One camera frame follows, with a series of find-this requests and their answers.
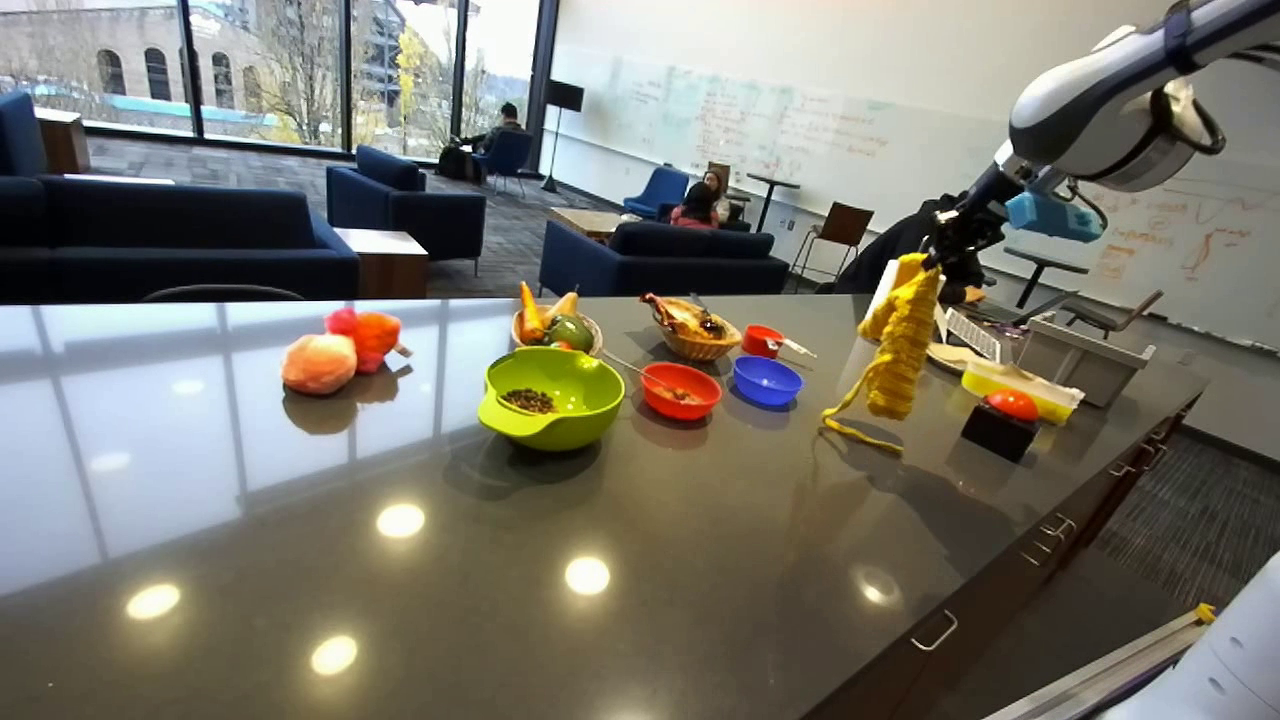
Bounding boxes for peach toy fruit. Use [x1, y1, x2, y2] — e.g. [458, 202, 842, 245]
[275, 332, 361, 406]

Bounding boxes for person with short dark hair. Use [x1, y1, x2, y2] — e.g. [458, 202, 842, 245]
[834, 194, 967, 296]

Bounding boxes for blue bowl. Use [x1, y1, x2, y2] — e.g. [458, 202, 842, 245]
[728, 354, 807, 418]

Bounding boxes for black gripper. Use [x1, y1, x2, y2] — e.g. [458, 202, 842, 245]
[921, 160, 1034, 291]

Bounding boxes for yellow knitted cloth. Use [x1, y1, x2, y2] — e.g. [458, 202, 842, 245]
[815, 252, 954, 459]

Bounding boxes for red measuring cups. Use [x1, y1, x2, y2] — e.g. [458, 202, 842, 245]
[741, 320, 815, 363]

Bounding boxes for long dark blue sofa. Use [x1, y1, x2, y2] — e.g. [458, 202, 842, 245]
[0, 175, 361, 308]

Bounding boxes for brown chair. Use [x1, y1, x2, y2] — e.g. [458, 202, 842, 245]
[791, 197, 877, 283]

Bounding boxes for bowl of toy fruit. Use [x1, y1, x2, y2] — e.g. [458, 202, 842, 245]
[509, 282, 606, 361]

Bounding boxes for low wooden coffee table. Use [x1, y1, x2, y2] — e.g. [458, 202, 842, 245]
[550, 203, 642, 245]

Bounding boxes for blue lounge chair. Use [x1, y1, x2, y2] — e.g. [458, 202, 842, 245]
[619, 160, 694, 223]
[1005, 190, 1112, 250]

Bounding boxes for wooden side table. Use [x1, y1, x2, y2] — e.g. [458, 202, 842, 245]
[333, 223, 432, 299]

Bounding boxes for short dark blue sofa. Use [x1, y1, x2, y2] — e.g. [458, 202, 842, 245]
[536, 218, 791, 299]

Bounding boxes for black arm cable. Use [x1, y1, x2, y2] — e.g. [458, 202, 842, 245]
[1153, 71, 1231, 160]

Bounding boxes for white rod yellow tip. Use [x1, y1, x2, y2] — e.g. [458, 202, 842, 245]
[984, 601, 1222, 720]

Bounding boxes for clear plastic lid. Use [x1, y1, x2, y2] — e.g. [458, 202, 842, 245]
[948, 308, 1007, 363]

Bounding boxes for red toy fruit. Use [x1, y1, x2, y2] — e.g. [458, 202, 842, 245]
[326, 305, 409, 379]

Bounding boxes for person seated by window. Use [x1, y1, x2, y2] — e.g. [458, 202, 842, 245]
[436, 102, 534, 183]

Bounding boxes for small round table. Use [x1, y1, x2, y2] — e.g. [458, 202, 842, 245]
[745, 168, 804, 242]

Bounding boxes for dark blue window armchair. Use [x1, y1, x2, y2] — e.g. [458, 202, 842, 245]
[0, 91, 52, 180]

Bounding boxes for red bowl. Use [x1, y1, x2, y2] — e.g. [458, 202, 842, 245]
[635, 361, 723, 429]

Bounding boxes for wicker basket with bread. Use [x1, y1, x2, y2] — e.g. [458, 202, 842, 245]
[642, 291, 748, 369]

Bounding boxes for red button black box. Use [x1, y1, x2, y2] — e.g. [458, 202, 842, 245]
[959, 388, 1046, 470]

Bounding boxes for green bowl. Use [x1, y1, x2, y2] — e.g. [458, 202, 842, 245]
[474, 346, 627, 459]

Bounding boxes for yellow plastic tray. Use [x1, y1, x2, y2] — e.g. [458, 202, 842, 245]
[958, 355, 1090, 433]

